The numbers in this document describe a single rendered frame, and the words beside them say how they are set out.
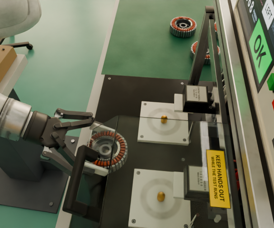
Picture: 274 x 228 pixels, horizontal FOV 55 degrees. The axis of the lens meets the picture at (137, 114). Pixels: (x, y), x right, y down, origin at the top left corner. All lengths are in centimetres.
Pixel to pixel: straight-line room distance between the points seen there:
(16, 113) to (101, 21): 208
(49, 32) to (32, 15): 160
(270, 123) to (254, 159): 6
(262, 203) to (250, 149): 8
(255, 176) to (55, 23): 246
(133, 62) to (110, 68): 9
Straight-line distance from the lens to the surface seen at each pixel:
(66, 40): 246
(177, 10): 135
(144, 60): 105
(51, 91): 204
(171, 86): 94
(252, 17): 54
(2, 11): 93
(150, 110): 85
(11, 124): 63
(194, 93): 72
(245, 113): 45
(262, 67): 46
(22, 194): 165
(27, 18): 99
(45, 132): 66
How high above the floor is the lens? 145
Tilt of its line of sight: 53 degrees down
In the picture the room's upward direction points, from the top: straight up
